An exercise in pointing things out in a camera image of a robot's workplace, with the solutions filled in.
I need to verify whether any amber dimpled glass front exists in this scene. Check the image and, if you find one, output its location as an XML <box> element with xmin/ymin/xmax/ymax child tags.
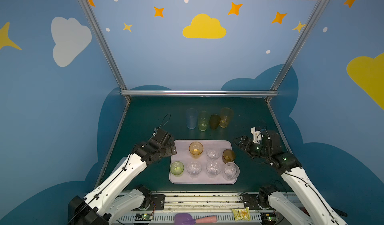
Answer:
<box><xmin>222</xmin><ymin>149</ymin><xmax>236</xmax><ymax>164</ymax></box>

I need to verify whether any tall yellow-green glass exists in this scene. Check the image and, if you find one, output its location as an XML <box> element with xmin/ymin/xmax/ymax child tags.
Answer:
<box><xmin>170</xmin><ymin>161</ymin><xmax>185</xmax><ymax>176</ymax></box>

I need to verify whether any clear faceted glass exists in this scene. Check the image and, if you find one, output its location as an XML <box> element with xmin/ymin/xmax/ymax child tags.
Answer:
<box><xmin>223</xmin><ymin>162</ymin><xmax>240</xmax><ymax>181</ymax></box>
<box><xmin>206</xmin><ymin>160</ymin><xmax>222</xmax><ymax>178</ymax></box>
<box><xmin>206</xmin><ymin>148</ymin><xmax>221</xmax><ymax>160</ymax></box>
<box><xmin>187</xmin><ymin>161</ymin><xmax>202</xmax><ymax>179</ymax></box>

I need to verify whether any short yellow glass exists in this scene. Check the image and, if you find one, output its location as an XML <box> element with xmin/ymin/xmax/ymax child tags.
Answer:
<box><xmin>189</xmin><ymin>142</ymin><xmax>204</xmax><ymax>159</ymax></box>

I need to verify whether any dark amber dimpled glass back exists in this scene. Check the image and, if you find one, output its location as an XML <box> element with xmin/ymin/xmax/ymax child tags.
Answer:
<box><xmin>210</xmin><ymin>114</ymin><xmax>221</xmax><ymax>130</ymax></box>

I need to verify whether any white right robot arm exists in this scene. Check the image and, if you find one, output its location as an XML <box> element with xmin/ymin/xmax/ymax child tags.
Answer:
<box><xmin>234</xmin><ymin>128</ymin><xmax>346</xmax><ymax>225</ymax></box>

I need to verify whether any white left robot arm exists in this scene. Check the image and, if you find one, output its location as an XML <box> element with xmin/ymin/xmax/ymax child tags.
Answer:
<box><xmin>68</xmin><ymin>130</ymin><xmax>177</xmax><ymax>225</ymax></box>

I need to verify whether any pink plastic tray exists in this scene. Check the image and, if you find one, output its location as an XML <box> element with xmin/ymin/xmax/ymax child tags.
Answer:
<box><xmin>169</xmin><ymin>140</ymin><xmax>237</xmax><ymax>185</ymax></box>

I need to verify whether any tall yellow plastic glass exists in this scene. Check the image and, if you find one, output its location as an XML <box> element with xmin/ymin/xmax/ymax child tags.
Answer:
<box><xmin>219</xmin><ymin>107</ymin><xmax>234</xmax><ymax>129</ymax></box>

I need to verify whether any tall blue plastic glass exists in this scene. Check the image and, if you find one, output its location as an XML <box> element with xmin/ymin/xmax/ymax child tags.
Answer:
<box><xmin>186</xmin><ymin>108</ymin><xmax>198</xmax><ymax>130</ymax></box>

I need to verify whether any tall green plastic glass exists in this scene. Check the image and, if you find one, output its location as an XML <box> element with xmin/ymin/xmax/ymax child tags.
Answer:
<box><xmin>198</xmin><ymin>110</ymin><xmax>211</xmax><ymax>132</ymax></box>

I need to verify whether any yellow snack packet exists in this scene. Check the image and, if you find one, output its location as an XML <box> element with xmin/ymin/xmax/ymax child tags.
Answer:
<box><xmin>232</xmin><ymin>208</ymin><xmax>252</xmax><ymax>222</ymax></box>

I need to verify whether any purple pink spatula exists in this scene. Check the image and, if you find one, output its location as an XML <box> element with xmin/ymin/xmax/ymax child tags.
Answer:
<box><xmin>174</xmin><ymin>213</ymin><xmax>218</xmax><ymax>225</ymax></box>

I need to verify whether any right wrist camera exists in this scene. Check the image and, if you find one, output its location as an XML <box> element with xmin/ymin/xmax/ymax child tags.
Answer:
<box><xmin>251</xmin><ymin>127</ymin><xmax>266</xmax><ymax>145</ymax></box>

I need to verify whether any aluminium frame back rail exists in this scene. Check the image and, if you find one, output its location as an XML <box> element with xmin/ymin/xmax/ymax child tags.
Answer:
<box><xmin>121</xmin><ymin>89</ymin><xmax>278</xmax><ymax>97</ymax></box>

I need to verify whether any aluminium frame left post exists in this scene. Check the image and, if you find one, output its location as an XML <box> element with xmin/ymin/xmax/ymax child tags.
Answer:
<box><xmin>78</xmin><ymin>0</ymin><xmax>127</xmax><ymax>92</ymax></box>

